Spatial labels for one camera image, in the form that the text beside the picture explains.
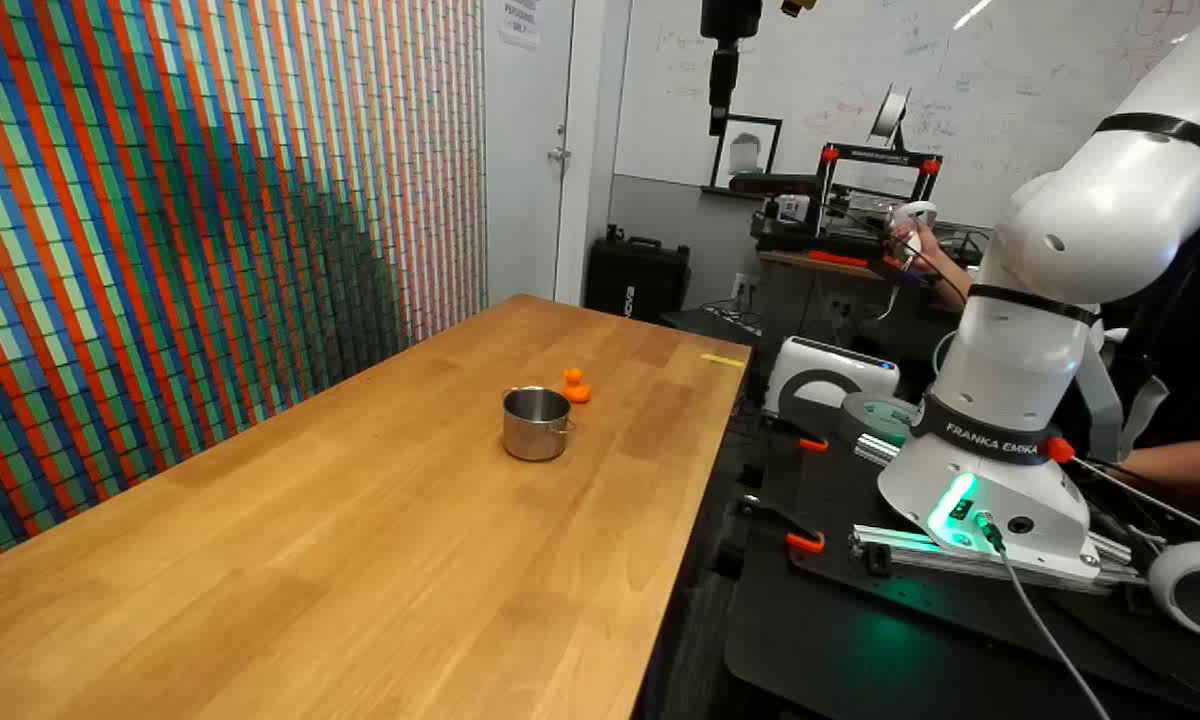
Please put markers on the person hand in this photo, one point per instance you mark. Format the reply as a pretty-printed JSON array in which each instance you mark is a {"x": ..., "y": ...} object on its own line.
[{"x": 928, "y": 263}]

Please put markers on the white hand controller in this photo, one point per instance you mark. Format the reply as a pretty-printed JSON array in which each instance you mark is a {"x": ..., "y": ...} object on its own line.
[{"x": 913, "y": 222}]

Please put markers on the orange rubber duck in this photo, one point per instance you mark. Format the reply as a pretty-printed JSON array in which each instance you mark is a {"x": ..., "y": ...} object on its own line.
[{"x": 574, "y": 387}]

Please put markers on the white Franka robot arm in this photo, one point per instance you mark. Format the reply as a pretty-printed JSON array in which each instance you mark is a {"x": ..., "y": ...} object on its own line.
[{"x": 1093, "y": 225}]

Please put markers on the person forearm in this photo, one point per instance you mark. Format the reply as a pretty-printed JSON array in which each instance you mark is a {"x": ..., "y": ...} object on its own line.
[{"x": 1181, "y": 464}]

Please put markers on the small steel pot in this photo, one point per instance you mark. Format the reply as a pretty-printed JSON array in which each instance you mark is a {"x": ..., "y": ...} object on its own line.
[{"x": 538, "y": 426}]

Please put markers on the orange black 3D printer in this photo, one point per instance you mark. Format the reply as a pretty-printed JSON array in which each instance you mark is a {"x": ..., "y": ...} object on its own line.
[{"x": 877, "y": 185}]

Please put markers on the white grey box device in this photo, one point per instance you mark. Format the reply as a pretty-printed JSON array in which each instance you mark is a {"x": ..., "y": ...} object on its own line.
[{"x": 830, "y": 364}]

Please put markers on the framed portrait picture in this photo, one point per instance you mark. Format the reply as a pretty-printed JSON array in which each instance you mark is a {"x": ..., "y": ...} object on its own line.
[{"x": 746, "y": 149}]

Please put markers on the black case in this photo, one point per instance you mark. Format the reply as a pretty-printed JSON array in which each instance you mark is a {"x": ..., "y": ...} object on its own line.
[{"x": 638, "y": 278}]

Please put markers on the white round device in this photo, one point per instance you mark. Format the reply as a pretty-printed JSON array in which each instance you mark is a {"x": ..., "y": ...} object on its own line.
[{"x": 1197, "y": 588}]

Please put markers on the white paper sheet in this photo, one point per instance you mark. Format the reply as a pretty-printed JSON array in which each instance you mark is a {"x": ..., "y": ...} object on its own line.
[{"x": 520, "y": 16}]

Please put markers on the green lit aluminium rail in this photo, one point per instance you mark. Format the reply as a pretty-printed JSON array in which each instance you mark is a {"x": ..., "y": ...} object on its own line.
[{"x": 920, "y": 544}]

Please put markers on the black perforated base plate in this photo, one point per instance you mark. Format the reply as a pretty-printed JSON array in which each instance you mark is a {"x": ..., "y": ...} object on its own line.
[{"x": 895, "y": 624}]

